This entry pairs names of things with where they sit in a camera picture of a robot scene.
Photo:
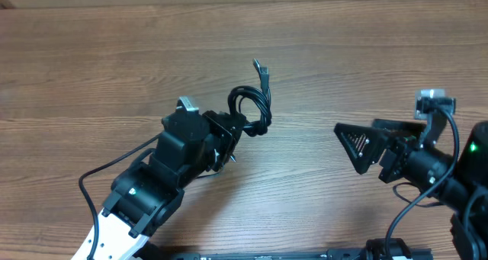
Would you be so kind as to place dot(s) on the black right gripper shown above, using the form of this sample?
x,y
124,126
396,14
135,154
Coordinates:
x,y
397,151

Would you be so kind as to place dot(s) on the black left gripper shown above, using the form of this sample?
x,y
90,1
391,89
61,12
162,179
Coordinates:
x,y
230,135

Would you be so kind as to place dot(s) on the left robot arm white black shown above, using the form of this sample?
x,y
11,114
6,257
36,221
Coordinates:
x,y
146,194

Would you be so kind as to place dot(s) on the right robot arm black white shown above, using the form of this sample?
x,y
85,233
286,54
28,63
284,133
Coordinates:
x,y
460,184

